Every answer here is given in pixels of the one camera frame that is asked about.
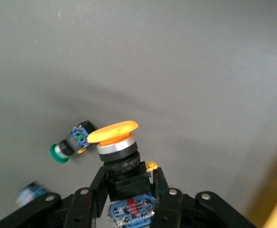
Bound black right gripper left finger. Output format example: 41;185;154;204
0;166;109;228

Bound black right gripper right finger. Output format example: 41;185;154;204
151;167;257;228

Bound yellow mushroom push button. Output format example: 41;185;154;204
86;120;159;228

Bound green mushroom push button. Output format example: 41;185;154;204
48;120;96;165
15;181;46;210

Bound dark grey table mat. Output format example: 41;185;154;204
0;0;277;228

